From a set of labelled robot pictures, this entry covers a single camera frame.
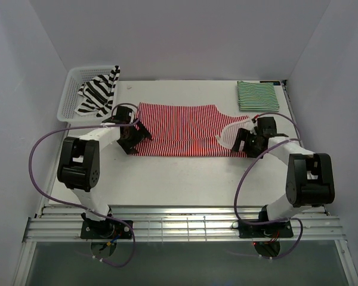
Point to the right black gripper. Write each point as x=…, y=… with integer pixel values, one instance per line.
x=246, y=141

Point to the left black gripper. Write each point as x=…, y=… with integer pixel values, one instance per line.
x=134, y=138

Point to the red white striped tank top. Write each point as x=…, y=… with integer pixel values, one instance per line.
x=185, y=131

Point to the green white striped tank top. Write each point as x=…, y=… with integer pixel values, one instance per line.
x=257, y=97

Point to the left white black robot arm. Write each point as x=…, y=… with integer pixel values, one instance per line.
x=79, y=165

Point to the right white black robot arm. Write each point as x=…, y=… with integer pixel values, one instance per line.
x=309, y=178

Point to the black white striped tank top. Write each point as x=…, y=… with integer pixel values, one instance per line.
x=98, y=94

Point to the white plastic basket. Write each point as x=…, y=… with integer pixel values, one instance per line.
x=70, y=100

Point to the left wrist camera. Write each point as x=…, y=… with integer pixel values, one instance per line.
x=123, y=115

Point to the aluminium rail frame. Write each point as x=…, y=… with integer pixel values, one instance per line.
x=175, y=224

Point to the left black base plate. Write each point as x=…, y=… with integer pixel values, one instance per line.
x=106, y=230

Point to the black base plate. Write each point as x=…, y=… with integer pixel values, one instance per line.
x=106, y=230
x=272, y=230

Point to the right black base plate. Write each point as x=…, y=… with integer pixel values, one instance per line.
x=272, y=230

